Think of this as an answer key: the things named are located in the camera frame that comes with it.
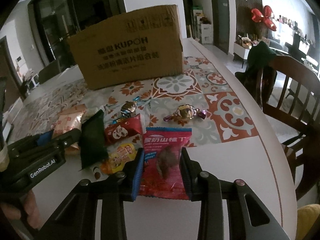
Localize pink foil snack packet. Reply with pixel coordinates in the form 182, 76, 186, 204
52, 104, 87, 138

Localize dark green snack packet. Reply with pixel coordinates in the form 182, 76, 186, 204
78, 110, 108, 170

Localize yellow snack packet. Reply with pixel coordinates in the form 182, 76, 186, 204
100, 143, 137, 175

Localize red hawthorn snack packet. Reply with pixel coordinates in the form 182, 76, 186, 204
139, 127, 192, 200

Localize blue gold candy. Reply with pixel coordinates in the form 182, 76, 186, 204
112, 96, 140, 124

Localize purple gold candy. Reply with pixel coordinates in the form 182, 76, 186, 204
163, 104, 207, 122

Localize clear white snack packet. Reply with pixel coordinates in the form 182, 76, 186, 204
91, 163, 109, 181

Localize left hand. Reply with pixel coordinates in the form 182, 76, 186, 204
0, 189, 42, 230

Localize dark upholstered chair left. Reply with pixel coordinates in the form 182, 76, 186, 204
38, 60, 61, 84

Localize red small snack packet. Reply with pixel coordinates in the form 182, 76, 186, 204
104, 114, 143, 146

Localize patterned table runner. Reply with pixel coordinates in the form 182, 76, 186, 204
25, 56, 258, 147

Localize brown wooden chair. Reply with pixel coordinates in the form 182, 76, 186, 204
260, 55, 319, 200

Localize dark green garment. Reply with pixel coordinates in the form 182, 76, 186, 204
235, 41, 276, 95

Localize brown cardboard box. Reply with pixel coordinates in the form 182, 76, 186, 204
68, 4, 183, 90

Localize white tv console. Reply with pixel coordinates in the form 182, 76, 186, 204
233, 38, 256, 68

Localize white storage drawers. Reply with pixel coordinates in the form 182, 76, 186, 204
191, 8, 213, 44

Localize red foil balloon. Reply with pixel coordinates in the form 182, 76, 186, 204
251, 5, 277, 31

